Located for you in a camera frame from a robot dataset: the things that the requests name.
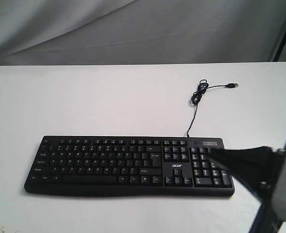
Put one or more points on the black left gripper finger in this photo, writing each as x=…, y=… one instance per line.
x=257, y=169

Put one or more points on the black acer keyboard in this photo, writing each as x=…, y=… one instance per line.
x=118, y=166

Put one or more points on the grey backdrop cloth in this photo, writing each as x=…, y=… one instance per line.
x=127, y=32

